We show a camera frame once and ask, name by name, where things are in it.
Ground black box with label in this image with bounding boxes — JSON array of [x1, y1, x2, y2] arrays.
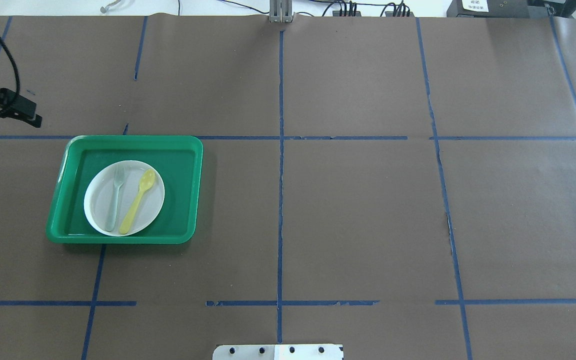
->
[[446, 0, 554, 19]]

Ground black usb hub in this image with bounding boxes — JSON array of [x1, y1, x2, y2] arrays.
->
[[331, 0, 361, 18]]

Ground white round plate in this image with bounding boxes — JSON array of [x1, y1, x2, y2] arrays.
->
[[83, 160, 166, 237]]

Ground yellow plastic spoon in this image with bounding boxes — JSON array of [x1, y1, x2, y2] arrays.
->
[[118, 169, 157, 235]]

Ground green plastic tray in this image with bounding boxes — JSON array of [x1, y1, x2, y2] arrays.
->
[[46, 135, 203, 245]]

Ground aluminium frame post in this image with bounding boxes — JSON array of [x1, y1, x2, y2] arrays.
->
[[269, 0, 295, 24]]

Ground translucent plastic fork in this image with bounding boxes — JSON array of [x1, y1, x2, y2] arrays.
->
[[105, 163, 126, 232]]

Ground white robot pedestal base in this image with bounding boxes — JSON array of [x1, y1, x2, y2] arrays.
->
[[212, 343, 345, 360]]

